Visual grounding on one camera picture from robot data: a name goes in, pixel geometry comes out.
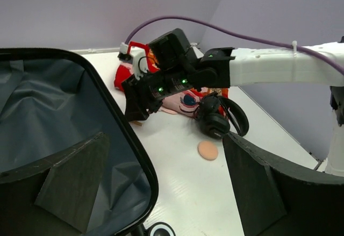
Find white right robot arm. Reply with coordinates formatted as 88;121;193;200
118;28;343;176

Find black headphones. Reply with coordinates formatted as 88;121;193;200
195;92;249;139

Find round peach makeup puff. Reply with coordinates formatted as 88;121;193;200
197;141;218;161

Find pink hard-shell suitcase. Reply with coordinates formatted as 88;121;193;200
1;48;175;235

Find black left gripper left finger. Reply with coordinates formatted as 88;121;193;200
1;133;110;235

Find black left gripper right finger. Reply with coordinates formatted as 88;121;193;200
223;133;343;235

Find red patterned cloth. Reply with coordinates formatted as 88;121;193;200
113;41;229;117

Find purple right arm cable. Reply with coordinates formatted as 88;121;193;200
125;16;344;76

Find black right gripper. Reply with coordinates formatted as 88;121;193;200
122;28;198;121

